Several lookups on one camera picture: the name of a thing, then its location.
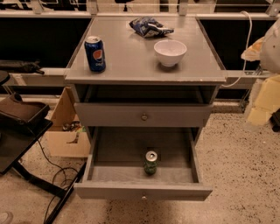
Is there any white cable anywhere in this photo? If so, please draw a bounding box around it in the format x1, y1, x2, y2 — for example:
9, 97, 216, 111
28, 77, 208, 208
220, 10, 254, 88

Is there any brown padded object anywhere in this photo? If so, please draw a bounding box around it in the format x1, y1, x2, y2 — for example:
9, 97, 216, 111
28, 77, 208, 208
0, 93, 50, 127

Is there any black floor cable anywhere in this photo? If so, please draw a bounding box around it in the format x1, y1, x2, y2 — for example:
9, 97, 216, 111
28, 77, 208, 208
36, 138, 80, 224

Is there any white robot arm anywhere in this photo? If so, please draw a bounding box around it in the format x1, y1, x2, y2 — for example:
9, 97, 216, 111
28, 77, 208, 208
241, 18, 280, 126

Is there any blue Pepsi can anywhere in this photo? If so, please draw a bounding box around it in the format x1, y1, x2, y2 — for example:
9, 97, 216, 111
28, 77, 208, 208
84, 36, 106, 73

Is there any closed grey top drawer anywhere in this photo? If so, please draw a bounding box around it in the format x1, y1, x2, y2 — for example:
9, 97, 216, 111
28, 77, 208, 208
74, 102, 212, 127

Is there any white ceramic bowl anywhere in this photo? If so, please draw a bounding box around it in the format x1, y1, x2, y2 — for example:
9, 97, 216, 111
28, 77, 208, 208
154, 39, 187, 67

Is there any blue chip bag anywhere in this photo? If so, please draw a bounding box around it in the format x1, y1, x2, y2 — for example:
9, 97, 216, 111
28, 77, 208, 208
129, 17, 174, 39

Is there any metal railing frame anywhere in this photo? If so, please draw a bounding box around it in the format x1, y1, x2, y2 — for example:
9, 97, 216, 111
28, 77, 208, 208
0, 0, 280, 19

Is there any white shoe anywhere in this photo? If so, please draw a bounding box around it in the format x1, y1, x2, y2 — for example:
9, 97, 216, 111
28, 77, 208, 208
0, 212, 13, 224

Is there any grey drawer cabinet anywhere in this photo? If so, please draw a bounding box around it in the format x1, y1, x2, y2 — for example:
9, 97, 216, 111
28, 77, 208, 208
66, 16, 226, 137

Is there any black side table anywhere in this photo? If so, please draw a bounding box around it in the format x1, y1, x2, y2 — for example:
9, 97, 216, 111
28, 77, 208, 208
0, 119, 87, 224

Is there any black cloth on ledge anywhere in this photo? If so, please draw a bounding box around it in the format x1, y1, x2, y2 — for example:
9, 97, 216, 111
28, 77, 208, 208
0, 60, 45, 74

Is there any green soda can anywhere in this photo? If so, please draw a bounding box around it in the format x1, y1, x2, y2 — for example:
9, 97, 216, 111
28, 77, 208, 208
143, 150, 158, 175

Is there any cardboard box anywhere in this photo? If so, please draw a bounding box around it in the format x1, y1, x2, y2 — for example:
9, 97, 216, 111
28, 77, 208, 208
46, 87, 90, 158

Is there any open grey middle drawer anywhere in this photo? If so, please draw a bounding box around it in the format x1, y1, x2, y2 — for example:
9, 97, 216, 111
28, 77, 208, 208
74, 127, 212, 200

